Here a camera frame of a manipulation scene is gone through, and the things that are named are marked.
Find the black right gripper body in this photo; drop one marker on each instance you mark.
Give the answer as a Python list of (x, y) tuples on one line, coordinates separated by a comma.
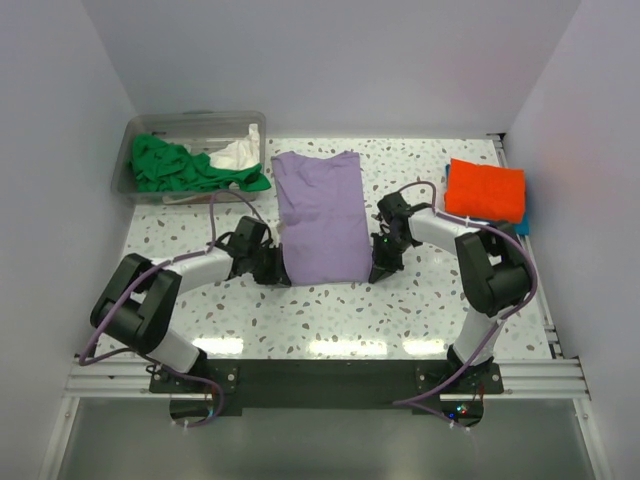
[(387, 250)]

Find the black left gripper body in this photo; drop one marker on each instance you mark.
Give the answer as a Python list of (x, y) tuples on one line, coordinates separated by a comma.
[(261, 261)]

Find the purple t shirt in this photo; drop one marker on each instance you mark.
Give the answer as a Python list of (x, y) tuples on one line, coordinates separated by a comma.
[(324, 227)]

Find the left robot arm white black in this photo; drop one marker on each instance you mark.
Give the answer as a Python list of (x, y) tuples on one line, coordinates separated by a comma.
[(136, 306)]

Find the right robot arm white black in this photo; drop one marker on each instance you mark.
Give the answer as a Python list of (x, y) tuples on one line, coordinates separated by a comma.
[(497, 275)]

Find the white t shirt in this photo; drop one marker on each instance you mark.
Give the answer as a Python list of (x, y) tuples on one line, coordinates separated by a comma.
[(240, 154)]

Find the orange folded t shirt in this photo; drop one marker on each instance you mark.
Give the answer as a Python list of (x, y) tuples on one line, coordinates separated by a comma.
[(485, 192)]

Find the clear plastic bin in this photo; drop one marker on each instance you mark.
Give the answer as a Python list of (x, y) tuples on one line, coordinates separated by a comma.
[(199, 132)]

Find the green t shirt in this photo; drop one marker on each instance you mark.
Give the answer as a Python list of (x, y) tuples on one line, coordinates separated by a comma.
[(161, 167)]

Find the teal folded t shirt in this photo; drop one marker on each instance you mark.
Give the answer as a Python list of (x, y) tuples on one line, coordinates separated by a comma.
[(522, 228)]

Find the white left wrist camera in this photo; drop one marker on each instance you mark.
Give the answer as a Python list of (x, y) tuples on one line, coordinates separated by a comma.
[(276, 232)]

